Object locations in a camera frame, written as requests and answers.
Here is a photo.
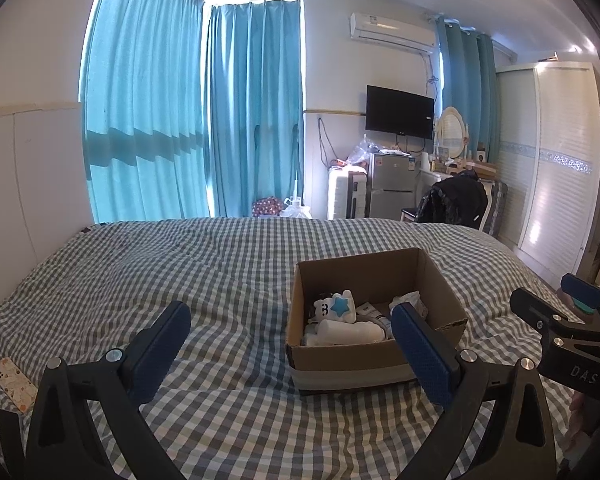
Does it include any cardboard box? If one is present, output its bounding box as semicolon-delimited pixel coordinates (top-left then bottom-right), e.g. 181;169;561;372
285;247;468;396

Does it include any grey checkered blanket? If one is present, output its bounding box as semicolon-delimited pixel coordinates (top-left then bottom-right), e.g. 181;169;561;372
0;217;588;480

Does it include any person's right hand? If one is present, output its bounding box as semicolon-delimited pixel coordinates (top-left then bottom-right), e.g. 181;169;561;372
564;394;595;462

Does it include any white plush toy blue star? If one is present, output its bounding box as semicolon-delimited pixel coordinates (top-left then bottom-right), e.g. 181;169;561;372
312;289;361;323

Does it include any smartphone with patterned case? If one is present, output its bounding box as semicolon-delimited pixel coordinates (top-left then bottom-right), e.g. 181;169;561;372
0;357;35;413

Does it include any dark wall cable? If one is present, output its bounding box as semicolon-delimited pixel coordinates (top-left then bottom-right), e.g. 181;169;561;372
317;117;338;166

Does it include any black wall television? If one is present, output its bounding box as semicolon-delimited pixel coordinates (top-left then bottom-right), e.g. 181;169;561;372
365;85;435;138

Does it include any oval white mirror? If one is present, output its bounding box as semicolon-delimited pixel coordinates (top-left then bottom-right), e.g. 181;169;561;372
434;106;468;161

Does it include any white suitcase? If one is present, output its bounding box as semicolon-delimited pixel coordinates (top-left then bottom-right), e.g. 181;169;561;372
327;169;370;220

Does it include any grey suitcase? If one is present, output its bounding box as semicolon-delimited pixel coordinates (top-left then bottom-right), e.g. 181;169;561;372
482;180;509;238

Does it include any narrow blue curtain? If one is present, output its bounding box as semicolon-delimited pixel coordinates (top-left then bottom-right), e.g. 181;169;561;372
477;32;499;161
437;17;481;126

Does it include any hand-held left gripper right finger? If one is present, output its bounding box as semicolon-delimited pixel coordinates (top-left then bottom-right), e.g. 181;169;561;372
390;302;558;480

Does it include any white plastic bag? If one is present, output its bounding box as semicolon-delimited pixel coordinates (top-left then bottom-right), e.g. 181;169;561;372
280;197;313;219

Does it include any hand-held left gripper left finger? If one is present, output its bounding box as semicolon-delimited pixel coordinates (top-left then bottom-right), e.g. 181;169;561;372
25;301;192;480

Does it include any floral bag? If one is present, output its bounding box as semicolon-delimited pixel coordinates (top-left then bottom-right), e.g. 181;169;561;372
252;197;283;218

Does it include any white air conditioner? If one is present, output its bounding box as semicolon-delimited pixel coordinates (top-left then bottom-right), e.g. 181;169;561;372
349;11;437;54

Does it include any small white bottle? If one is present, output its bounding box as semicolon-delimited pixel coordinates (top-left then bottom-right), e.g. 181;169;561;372
357;301;395;339

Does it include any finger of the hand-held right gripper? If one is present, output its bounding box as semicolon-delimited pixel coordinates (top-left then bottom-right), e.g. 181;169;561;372
510;287;600;361
560;272;600;331

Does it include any white tissue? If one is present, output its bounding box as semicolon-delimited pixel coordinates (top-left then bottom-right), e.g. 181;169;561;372
388;290;427;318

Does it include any black jacket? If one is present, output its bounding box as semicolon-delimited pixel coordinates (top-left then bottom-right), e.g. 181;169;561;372
417;170;488;231

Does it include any white louvred wardrobe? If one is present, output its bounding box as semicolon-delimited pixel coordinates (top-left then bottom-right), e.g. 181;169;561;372
495;62;600;278

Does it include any stool with green cushion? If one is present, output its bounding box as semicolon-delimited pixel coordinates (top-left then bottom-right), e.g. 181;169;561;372
572;295;600;316

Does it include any clear plastic bag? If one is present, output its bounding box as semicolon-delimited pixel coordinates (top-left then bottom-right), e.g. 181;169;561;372
349;135;381;166

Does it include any wide blue curtain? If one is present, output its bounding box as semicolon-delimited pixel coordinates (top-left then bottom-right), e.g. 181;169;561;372
205;0;305;218
82;0;211;223

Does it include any silver fridge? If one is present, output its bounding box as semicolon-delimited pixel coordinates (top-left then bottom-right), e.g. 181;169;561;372
367;152;423;220

